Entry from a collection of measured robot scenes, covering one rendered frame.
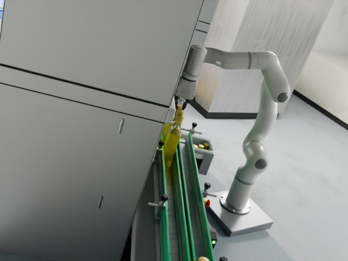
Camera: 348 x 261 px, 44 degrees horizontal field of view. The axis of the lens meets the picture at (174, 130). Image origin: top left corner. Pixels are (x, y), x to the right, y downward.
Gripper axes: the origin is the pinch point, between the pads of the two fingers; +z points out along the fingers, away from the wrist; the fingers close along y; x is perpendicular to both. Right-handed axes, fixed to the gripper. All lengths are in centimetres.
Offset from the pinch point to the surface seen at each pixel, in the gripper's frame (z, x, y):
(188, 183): 28.3, -25.8, 11.3
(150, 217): 28, -57, -9
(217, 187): 58, 24, 45
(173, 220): 28, -56, 1
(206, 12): -30, 101, 18
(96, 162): 6, -60, -36
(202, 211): 21, -56, 12
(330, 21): 5, 562, 330
